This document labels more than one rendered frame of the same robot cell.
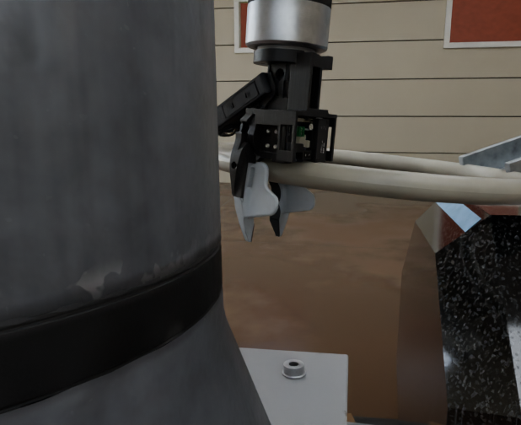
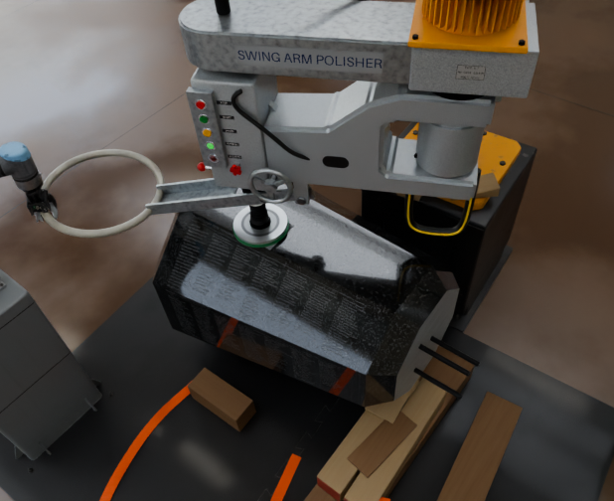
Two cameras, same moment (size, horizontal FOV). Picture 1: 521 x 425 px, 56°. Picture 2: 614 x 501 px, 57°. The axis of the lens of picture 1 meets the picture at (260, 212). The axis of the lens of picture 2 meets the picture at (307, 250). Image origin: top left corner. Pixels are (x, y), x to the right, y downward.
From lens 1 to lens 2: 2.27 m
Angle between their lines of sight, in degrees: 45
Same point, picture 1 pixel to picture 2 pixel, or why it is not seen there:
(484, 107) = not seen: outside the picture
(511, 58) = not seen: outside the picture
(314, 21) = (24, 186)
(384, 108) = not seen: outside the picture
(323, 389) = not seen: outside the picture
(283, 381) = not seen: outside the picture
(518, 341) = (164, 258)
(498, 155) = (173, 188)
